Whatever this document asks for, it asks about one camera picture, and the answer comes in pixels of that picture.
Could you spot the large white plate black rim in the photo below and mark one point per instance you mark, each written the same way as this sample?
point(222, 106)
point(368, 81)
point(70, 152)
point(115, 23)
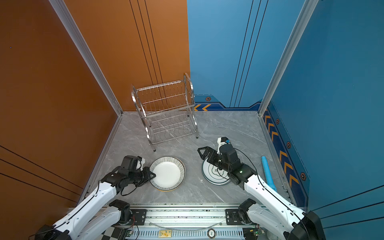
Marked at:
point(170, 173)

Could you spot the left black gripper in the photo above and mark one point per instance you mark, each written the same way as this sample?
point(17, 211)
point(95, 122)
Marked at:
point(148, 175)

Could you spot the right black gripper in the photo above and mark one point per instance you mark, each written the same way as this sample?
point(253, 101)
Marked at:
point(211, 156)

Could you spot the chrome wire dish rack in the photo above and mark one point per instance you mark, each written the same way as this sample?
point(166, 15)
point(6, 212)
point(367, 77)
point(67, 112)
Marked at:
point(167, 110)

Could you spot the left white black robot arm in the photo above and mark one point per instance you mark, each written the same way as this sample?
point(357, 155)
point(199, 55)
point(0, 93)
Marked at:
point(100, 210)

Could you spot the aluminium front rail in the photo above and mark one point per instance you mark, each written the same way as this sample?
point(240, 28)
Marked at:
point(199, 216)

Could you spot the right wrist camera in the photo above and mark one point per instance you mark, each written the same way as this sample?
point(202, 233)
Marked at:
point(222, 141)

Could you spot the black white checkerboard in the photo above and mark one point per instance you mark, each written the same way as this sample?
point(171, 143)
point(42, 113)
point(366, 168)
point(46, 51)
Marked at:
point(112, 233)

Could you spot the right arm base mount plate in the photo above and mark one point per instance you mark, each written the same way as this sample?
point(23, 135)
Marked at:
point(233, 217)

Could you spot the light blue toy microphone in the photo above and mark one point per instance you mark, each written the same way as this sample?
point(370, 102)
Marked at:
point(267, 173)

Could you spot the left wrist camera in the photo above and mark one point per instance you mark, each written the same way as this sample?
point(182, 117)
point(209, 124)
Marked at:
point(140, 164)

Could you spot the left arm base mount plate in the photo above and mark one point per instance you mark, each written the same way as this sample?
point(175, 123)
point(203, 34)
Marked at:
point(137, 217)

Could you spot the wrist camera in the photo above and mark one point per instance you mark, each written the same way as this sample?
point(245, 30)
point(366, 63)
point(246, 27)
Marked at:
point(222, 141)
point(140, 164)

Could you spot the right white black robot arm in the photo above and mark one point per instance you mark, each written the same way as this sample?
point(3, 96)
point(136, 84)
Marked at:
point(283, 219)

